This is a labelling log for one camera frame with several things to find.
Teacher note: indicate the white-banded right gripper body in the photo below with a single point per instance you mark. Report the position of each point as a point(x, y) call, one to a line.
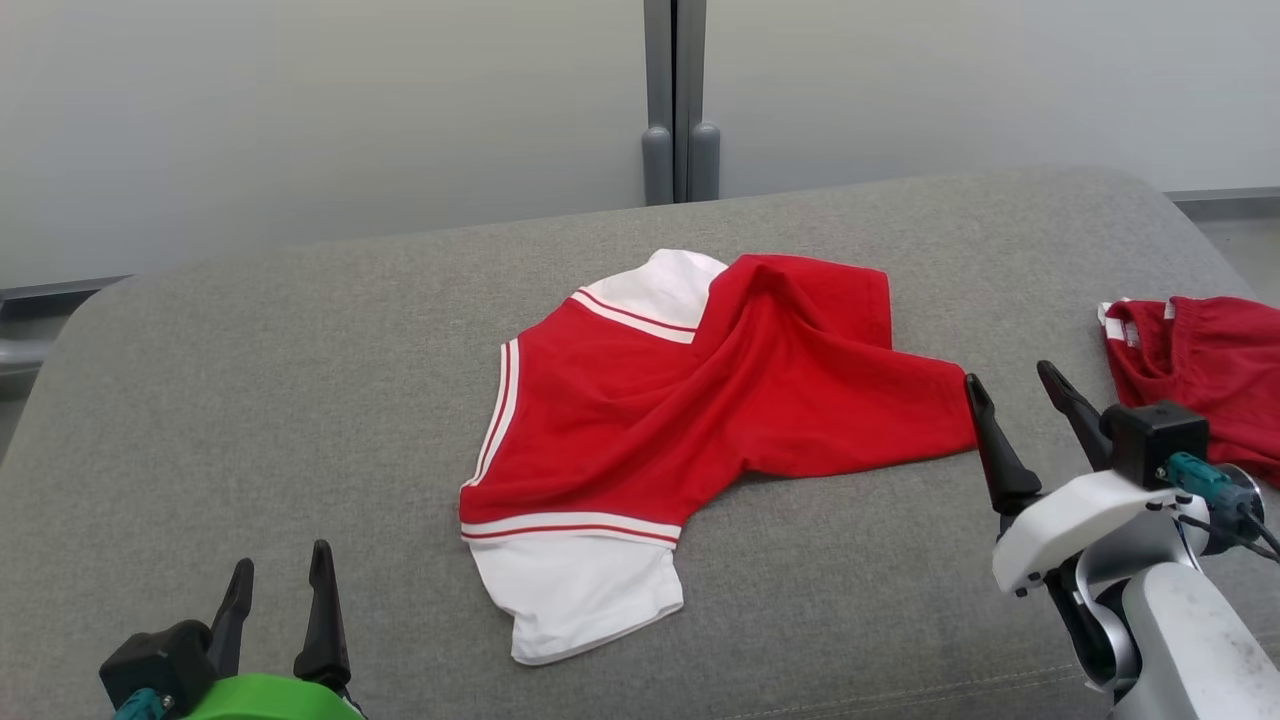
point(1080, 520)

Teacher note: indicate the teal left camera connector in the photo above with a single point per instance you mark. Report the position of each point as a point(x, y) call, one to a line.
point(138, 706)

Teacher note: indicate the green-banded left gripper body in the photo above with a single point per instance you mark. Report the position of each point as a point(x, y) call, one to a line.
point(270, 700)

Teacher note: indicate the red white-striped shorts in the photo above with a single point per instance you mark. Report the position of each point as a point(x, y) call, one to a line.
point(1215, 370)

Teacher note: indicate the teal camera connector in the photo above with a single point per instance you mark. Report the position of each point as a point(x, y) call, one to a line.
point(138, 706)
point(1198, 477)

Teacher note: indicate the red white jersey shirt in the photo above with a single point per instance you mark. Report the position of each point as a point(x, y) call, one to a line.
point(640, 430)

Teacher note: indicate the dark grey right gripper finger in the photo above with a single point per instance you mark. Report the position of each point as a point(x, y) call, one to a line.
point(1078, 410)
point(1003, 460)

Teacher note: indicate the grey wall baseboard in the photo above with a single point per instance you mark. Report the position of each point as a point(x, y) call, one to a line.
point(1225, 197)

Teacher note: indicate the grey metal chair base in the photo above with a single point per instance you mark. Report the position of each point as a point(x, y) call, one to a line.
point(20, 355)

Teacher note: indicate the grey fabric sofa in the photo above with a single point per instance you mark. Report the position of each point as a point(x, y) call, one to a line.
point(250, 420)

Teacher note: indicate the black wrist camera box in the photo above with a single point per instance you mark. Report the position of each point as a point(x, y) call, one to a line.
point(1150, 440)
point(155, 665)

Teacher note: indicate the teal right camera connector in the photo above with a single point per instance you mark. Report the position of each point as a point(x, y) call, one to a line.
point(1198, 477)

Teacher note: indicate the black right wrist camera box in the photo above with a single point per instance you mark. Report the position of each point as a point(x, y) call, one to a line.
point(1150, 440)

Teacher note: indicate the grey partition post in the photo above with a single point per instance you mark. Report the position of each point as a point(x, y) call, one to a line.
point(680, 100)

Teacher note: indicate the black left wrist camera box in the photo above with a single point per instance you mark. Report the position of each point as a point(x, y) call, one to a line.
point(155, 665)

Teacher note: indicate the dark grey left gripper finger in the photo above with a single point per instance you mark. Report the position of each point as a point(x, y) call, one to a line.
point(232, 625)
point(323, 630)

